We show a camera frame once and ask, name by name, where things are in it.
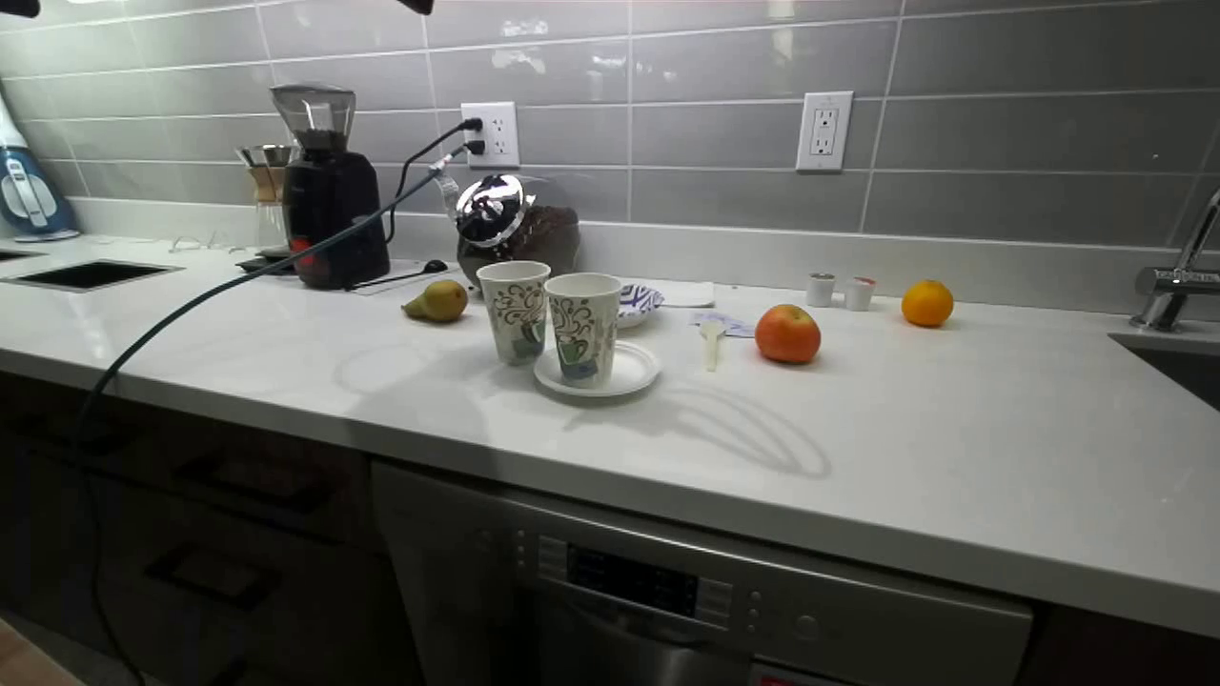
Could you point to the left white wall outlet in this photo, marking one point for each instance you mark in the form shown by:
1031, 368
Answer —
496, 131

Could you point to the white paper napkin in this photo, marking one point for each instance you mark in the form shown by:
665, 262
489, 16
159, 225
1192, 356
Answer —
687, 295

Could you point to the round glass coffee jar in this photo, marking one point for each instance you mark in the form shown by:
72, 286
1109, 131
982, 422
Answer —
496, 220

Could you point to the stainless steel dishwasher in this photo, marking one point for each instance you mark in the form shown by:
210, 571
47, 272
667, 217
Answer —
513, 587

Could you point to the small clear plastic piece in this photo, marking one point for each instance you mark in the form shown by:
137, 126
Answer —
714, 328

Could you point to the yellow-green pear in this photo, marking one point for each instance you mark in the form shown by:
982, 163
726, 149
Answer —
440, 302

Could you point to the patterned paper cup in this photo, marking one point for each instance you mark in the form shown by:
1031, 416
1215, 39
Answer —
517, 305
586, 325

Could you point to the black coffee grinder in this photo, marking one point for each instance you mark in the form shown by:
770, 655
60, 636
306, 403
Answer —
329, 191

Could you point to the white wall outlet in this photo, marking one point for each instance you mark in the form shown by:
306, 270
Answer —
496, 131
826, 126

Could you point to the red-orange apple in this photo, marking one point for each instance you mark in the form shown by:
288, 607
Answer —
785, 335

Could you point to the blue patterned paper plate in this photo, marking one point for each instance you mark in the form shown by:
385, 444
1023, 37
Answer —
638, 305

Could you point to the right small white cup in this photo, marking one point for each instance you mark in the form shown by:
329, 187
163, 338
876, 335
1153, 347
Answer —
859, 295

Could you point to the orange fruit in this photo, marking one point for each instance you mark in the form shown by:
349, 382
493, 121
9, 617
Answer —
928, 302

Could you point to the small white cup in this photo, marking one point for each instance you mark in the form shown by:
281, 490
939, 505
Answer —
822, 286
859, 295

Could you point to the left small white cup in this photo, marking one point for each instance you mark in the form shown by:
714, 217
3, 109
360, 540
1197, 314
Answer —
822, 286

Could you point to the blue white appliance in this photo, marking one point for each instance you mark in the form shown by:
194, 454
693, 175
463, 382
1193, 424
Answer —
27, 195

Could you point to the right white wall outlet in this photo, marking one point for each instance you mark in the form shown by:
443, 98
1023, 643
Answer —
826, 126

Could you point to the glass with utensils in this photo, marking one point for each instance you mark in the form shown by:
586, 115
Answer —
269, 177

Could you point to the white saucer plate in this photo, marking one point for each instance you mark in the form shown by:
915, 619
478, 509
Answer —
635, 373

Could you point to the chrome sink faucet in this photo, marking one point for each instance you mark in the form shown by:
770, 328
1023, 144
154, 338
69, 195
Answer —
1172, 286

